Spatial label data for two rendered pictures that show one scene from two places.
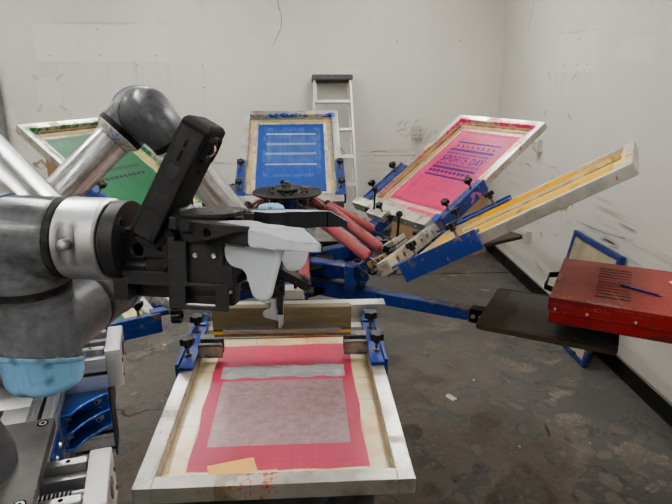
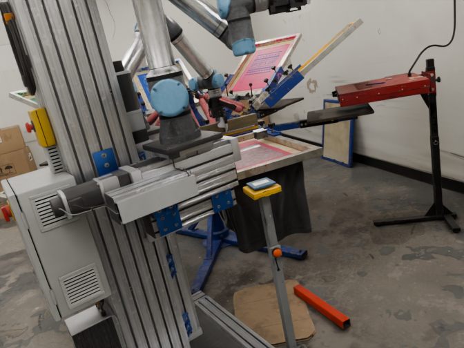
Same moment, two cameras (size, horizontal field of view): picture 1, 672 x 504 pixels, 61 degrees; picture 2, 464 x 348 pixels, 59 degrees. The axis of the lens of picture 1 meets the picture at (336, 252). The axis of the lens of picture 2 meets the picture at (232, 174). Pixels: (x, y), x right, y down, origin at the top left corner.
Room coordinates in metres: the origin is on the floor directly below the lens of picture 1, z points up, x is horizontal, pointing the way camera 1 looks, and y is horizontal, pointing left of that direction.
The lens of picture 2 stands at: (-0.79, 0.70, 1.52)
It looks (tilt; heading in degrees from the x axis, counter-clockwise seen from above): 16 degrees down; 347
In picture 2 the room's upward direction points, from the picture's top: 12 degrees counter-clockwise
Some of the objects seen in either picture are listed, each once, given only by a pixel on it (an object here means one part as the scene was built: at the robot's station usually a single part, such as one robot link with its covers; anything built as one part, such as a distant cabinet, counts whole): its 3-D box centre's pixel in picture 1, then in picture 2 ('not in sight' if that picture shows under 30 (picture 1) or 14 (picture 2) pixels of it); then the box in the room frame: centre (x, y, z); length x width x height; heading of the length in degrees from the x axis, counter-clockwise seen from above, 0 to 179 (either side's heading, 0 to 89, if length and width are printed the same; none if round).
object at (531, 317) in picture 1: (433, 304); (279, 126); (2.13, -0.39, 0.91); 1.34 x 0.40 x 0.08; 63
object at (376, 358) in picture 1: (373, 346); (268, 135); (1.63, -0.12, 0.98); 0.30 x 0.05 x 0.07; 3
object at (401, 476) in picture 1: (281, 390); (241, 153); (1.38, 0.15, 0.97); 0.79 x 0.58 x 0.04; 3
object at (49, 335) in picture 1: (48, 327); (241, 37); (0.53, 0.29, 1.56); 0.11 x 0.08 x 0.11; 172
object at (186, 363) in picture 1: (193, 351); not in sight; (1.60, 0.44, 0.98); 0.30 x 0.05 x 0.07; 3
